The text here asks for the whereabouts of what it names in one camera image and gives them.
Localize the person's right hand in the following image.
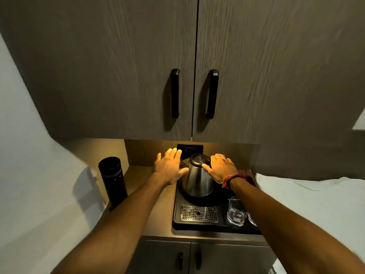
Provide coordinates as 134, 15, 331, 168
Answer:
201, 153, 239, 184

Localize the person's left hand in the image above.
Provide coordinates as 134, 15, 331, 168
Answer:
153, 148, 189, 186

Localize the person's left forearm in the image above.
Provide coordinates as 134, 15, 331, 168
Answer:
51, 172, 169, 274

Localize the person's right forearm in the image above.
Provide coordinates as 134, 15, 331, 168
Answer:
229, 177, 365, 274

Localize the stainless steel electric kettle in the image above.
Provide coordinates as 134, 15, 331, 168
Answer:
182, 153, 214, 197

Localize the red thread wristband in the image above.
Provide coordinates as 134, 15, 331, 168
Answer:
221, 173, 255, 189

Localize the metal drip grid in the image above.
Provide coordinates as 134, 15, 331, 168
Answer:
180, 205, 218, 224

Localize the black insulated bottle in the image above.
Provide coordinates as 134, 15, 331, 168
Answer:
98, 156, 128, 210

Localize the black serving tray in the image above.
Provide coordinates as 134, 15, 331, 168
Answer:
172, 168, 262, 235

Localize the grey lower cabinet door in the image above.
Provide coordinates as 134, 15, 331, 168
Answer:
190, 241, 279, 274
125, 239, 191, 274

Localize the wooden upper cabinet door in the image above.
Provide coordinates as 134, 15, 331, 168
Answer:
0, 0, 198, 142
192, 0, 365, 146

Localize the white bed sheet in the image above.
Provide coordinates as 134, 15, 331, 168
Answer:
255, 173, 365, 274

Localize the black wall socket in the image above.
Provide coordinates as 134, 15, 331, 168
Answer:
176, 144, 204, 169

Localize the black upper cabinet handle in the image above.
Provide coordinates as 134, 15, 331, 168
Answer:
170, 68, 180, 119
205, 69, 220, 120

